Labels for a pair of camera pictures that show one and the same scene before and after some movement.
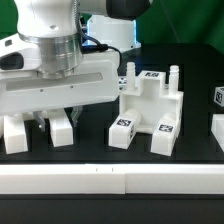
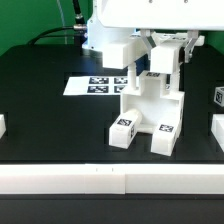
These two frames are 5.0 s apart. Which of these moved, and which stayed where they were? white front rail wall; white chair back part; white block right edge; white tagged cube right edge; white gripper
Moved: white gripper; white chair back part
Stayed: white block right edge; white front rail wall; white tagged cube right edge
